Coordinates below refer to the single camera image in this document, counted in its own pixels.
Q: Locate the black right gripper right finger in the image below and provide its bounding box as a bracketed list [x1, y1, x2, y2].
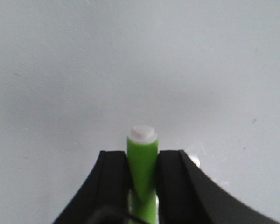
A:
[156, 150, 276, 224]

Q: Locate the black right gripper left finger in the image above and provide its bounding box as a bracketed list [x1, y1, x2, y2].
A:
[54, 151, 131, 224]

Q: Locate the green highlighter pen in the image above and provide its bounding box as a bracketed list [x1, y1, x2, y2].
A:
[127, 125, 158, 224]

